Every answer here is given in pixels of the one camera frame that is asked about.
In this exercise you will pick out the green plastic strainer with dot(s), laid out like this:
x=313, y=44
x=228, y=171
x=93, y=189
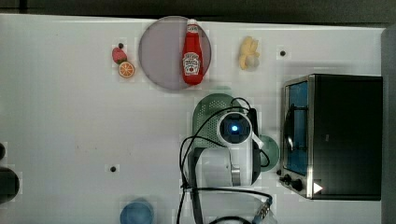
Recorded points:
x=206, y=116

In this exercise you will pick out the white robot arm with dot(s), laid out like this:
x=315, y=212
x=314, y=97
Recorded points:
x=236, y=163

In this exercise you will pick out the red ketchup bottle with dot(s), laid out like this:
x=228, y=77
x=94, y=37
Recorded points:
x=192, y=57

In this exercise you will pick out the grey round plate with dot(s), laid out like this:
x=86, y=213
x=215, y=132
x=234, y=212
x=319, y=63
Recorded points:
x=160, y=52

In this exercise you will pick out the peeled toy banana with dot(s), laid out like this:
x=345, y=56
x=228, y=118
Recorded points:
x=248, y=54

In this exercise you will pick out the toy orange slice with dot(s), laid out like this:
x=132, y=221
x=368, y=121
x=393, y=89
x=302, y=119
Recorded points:
x=126, y=70

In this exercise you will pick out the pink toy fruit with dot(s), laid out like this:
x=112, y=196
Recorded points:
x=118, y=55

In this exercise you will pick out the blue cup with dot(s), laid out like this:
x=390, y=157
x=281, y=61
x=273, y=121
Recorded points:
x=137, y=212

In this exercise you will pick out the black toaster oven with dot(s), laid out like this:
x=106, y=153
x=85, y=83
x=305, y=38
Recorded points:
x=331, y=137

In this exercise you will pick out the black cylinder upper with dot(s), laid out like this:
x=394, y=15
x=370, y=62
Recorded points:
x=2, y=151

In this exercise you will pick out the black cylinder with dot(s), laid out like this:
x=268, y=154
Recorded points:
x=2, y=151
x=9, y=185

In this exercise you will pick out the black cylinder lower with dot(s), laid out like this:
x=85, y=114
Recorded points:
x=9, y=185

